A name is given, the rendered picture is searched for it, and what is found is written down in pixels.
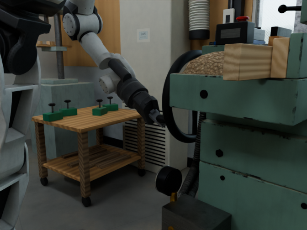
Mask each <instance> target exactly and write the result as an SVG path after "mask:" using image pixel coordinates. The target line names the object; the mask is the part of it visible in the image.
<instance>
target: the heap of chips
mask: <svg viewBox="0 0 307 230"><path fill-rule="evenodd" d="M223 65H224V51H219V52H212V53H208V54H205V55H201V56H199V57H197V58H195V59H194V60H192V61H190V62H189V63H188V64H187V66H186V68H185V70H184V71H183V72H182V73H185V74H207V75H223Z"/></svg>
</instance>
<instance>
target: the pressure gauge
mask: <svg viewBox="0 0 307 230"><path fill-rule="evenodd" d="M181 183H182V174H181V171H180V170H179V169H176V168H173V167H171V166H169V165H166V166H163V167H161V168H160V169H159V171H158V172H157V174H156V177H155V181H154V185H155V188H156V190H157V191H158V192H160V193H163V194H165V195H167V196H170V202H171V201H177V192H178V190H179V189H180V187H181Z"/></svg>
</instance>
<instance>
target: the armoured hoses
mask: <svg viewBox="0 0 307 230"><path fill-rule="evenodd" d="M209 45H214V42H209ZM202 120H206V112H200V114H199V121H198V122H199V123H198V128H197V134H196V135H197V136H196V142H195V149H194V155H193V156H194V157H193V161H192V162H193V163H192V165H191V167H190V169H189V171H188V173H187V176H186V178H185V180H184V183H183V185H182V187H181V189H180V191H179V193H178V194H177V198H178V197H180V196H182V195H184V194H187V195H189V196H191V197H194V198H195V196H196V192H197V190H198V188H199V162H200V161H201V160H200V142H201V121H202Z"/></svg>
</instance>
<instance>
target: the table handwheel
mask: <svg viewBox="0 0 307 230"><path fill-rule="evenodd" d="M201 55H202V50H190V51H187V52H185V53H183V54H182V55H181V56H179V57H178V58H177V59H176V61H175V62H174V63H173V65H172V66H171V68H170V70H169V72H168V74H167V76H166V79H165V82H164V87H163V92H162V112H163V117H164V121H165V124H166V126H167V128H168V130H169V132H170V133H171V135H172V136H173V137H174V138H175V139H177V140H179V141H180V142H184V143H193V142H196V136H197V135H196V134H197V114H198V111H194V110H193V111H192V134H185V133H183V132H182V131H181V130H180V129H179V128H178V126H177V125H176V123H175V120H174V116H173V111H172V107H170V105H169V91H170V74H172V73H179V72H180V71H181V69H182V68H183V66H184V65H185V64H186V63H188V62H189V61H190V60H193V59H195V58H197V57H199V56H201Z"/></svg>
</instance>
